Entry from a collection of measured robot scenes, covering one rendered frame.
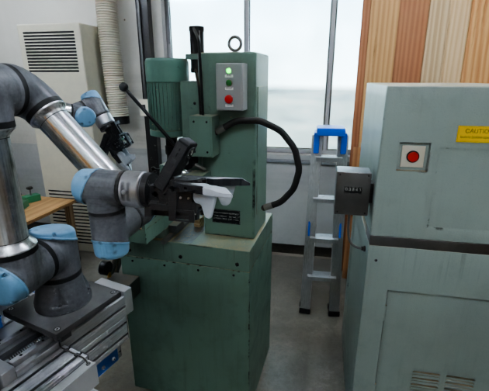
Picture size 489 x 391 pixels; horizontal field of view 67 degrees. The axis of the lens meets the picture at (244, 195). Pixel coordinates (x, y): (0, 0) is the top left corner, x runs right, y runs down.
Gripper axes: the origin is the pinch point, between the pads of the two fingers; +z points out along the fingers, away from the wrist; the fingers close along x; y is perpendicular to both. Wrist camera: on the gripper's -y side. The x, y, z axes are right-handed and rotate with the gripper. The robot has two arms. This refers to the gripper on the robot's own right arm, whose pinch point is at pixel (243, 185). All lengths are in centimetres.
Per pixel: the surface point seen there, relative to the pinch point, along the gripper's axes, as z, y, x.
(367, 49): 38, -64, -198
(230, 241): -20, 34, -71
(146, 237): -48, 30, -53
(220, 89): -23, -24, -62
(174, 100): -45, -21, -74
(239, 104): -16, -19, -62
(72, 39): -167, -70, -178
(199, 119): -30, -14, -61
